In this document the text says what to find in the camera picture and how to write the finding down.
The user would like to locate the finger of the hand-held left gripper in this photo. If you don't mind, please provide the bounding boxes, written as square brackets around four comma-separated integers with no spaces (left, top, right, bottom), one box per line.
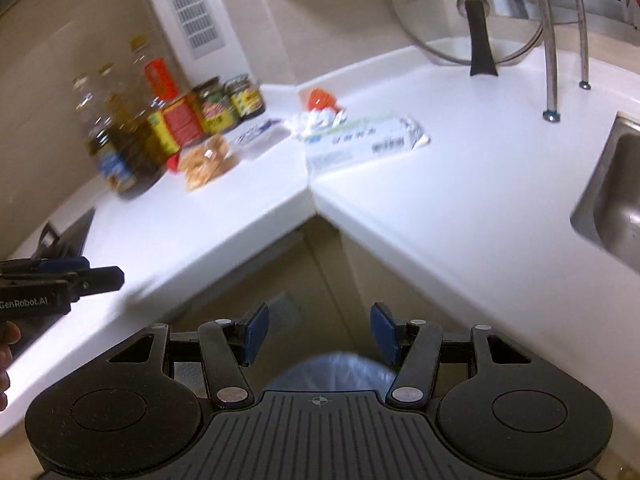
[0,266,125,301]
[0,256,91,276]

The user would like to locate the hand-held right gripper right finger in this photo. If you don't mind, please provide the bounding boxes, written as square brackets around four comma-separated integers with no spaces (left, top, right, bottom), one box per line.
[370,302,532,406]

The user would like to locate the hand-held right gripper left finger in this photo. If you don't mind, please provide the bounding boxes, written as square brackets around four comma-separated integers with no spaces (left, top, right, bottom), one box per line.
[107,301,271,409]

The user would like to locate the bin with blue plastic liner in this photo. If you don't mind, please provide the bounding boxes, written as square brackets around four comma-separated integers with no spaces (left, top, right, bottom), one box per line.
[262,352,401,393]

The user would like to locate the white cardboard box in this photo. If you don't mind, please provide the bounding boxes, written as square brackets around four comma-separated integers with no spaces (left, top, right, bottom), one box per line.
[305,115,432,176]

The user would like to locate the white tissue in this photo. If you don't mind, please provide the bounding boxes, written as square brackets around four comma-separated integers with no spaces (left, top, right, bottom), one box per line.
[285,107,348,136]

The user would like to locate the person's left hand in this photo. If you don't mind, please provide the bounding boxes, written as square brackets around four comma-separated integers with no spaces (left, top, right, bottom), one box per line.
[0,322,23,413]

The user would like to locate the beige kitchen cabinet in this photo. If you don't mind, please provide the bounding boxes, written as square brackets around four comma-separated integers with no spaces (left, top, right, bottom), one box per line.
[0,212,640,480]

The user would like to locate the large dark oil bottle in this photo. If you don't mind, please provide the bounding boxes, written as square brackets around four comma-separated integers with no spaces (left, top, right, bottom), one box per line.
[85,62,168,197]

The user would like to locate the red label oil bottle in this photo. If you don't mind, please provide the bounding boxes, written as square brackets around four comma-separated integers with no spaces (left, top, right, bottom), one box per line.
[127,35,206,156]

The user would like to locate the small white blister pack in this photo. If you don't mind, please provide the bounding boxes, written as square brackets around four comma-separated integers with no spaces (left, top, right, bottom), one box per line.
[232,117,291,161]

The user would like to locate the yellow label pickle jar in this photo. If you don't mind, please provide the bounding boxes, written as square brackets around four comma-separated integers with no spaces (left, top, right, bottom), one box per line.
[224,73,266,122]

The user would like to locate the orange mesh net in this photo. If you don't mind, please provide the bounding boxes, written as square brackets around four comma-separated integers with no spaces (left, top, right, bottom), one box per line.
[306,87,343,111]

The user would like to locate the stainless steel sink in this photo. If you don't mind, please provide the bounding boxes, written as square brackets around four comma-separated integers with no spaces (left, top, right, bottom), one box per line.
[570,112,640,276]

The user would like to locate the glass pot lid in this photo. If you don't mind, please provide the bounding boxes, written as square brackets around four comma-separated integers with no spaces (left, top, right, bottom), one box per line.
[390,0,546,78]

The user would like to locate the steel rack legs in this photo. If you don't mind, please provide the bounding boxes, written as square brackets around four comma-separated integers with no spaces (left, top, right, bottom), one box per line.
[530,0,593,123]

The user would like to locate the white wall vent grille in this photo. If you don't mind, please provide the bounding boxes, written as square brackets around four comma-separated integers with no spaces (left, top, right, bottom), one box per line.
[155,0,226,52]

